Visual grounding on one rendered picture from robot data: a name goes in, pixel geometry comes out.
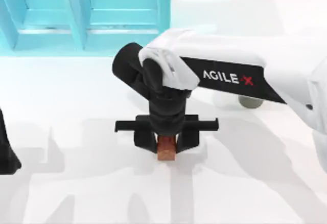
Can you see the light blue rack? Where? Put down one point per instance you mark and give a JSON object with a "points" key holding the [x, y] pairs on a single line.
{"points": [[51, 19]]}

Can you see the grey round object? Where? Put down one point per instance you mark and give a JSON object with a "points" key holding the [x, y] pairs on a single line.
{"points": [[251, 103]]}

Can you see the brown wooden block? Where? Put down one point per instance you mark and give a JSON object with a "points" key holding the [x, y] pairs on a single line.
{"points": [[166, 152]]}

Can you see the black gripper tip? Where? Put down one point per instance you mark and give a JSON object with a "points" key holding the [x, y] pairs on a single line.
{"points": [[7, 155]]}

